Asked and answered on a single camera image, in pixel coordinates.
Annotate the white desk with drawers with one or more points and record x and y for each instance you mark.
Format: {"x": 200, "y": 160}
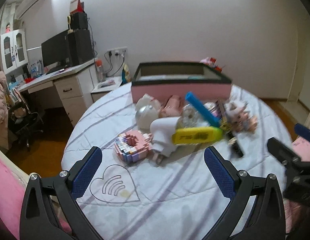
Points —
{"x": 74, "y": 86}

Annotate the black computer monitor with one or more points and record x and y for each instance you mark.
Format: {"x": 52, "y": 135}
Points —
{"x": 54, "y": 50}

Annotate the black hair clip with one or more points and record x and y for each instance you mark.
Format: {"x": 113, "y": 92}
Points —
{"x": 234, "y": 145}

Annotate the orange-cap water bottle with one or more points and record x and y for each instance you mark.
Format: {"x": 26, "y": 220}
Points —
{"x": 99, "y": 70}

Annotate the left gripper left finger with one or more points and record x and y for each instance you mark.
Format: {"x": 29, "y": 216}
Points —
{"x": 38, "y": 219}

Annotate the small white bedside cabinet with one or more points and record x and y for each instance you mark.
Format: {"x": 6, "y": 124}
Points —
{"x": 105, "y": 87}

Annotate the silver white astronaut figure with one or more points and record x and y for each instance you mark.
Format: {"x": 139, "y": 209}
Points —
{"x": 146, "y": 111}

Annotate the yellow blue snack bag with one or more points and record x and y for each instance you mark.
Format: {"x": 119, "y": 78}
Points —
{"x": 126, "y": 76}

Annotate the pink jacket on chair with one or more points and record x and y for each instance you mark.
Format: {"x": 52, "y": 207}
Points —
{"x": 4, "y": 142}

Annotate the pink bedding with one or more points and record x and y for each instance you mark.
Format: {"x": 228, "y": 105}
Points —
{"x": 13, "y": 182}

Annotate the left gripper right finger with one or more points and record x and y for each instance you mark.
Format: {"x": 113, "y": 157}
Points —
{"x": 256, "y": 208}

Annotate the yellow highlighter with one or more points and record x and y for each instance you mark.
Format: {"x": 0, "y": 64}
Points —
{"x": 197, "y": 135}

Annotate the black computer tower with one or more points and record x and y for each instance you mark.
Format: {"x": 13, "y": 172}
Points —
{"x": 80, "y": 47}

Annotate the pink block cat toy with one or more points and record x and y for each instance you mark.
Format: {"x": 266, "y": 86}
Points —
{"x": 133, "y": 146}

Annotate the white plug night light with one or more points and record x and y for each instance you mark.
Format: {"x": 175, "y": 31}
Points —
{"x": 162, "y": 130}

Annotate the red desk calendar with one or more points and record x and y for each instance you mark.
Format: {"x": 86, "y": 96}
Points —
{"x": 75, "y": 6}

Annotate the blue highlighter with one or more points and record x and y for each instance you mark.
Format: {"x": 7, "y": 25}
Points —
{"x": 202, "y": 110}

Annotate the red toy crate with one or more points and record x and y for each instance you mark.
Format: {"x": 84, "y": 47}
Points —
{"x": 211, "y": 62}

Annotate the rose gold cup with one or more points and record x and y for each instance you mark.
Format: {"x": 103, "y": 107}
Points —
{"x": 172, "y": 108}

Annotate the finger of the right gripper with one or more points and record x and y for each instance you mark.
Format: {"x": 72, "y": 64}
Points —
{"x": 281, "y": 152}
{"x": 302, "y": 131}

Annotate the clear plastic package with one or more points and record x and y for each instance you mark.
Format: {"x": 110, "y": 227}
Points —
{"x": 191, "y": 118}

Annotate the pale-haired doll figure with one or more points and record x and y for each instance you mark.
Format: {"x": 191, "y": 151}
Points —
{"x": 239, "y": 117}

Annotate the black speaker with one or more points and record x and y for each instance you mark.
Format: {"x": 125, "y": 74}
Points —
{"x": 79, "y": 20}

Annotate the pink doll on cabinet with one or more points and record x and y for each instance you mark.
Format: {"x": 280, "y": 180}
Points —
{"x": 8, "y": 28}

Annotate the pink box with black rim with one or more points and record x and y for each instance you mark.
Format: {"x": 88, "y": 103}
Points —
{"x": 163, "y": 79}

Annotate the white wall socket strip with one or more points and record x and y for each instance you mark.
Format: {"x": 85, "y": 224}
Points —
{"x": 120, "y": 51}

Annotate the white glass-door cabinet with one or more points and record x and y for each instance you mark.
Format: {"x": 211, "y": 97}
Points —
{"x": 13, "y": 50}

